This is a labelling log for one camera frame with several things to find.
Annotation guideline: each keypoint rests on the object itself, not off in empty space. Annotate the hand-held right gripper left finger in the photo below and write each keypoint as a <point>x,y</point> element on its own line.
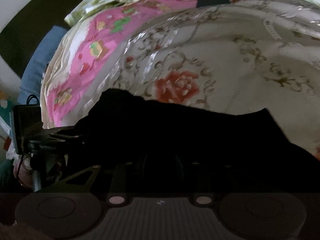
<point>122,177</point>

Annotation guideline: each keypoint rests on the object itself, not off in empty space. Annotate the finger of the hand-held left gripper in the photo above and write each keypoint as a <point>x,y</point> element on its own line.
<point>62,130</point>
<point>67,139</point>

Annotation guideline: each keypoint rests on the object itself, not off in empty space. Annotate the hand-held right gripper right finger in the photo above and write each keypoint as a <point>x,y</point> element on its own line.
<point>201,180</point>

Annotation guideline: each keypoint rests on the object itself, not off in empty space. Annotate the black pants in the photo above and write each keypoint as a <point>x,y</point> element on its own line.
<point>175,135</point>

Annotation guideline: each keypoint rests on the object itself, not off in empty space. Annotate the person's left hand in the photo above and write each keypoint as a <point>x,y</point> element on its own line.
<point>23,173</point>

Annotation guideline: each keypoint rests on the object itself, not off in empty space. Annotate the teal patterned cloth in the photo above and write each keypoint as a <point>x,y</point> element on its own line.
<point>3,110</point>

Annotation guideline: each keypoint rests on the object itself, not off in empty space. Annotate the blue denim cloth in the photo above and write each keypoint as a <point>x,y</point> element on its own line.
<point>42,60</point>

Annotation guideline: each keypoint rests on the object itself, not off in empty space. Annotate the pink printed quilt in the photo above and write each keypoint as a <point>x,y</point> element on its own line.
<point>100,55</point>

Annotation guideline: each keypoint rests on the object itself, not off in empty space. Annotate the dark wooden headboard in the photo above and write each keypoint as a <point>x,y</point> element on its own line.
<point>45,12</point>

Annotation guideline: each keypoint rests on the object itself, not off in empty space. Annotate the floral satin bedspread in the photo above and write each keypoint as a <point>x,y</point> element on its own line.
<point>225,55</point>

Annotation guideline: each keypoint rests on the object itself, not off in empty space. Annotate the black phone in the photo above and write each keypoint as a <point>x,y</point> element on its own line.
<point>212,0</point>

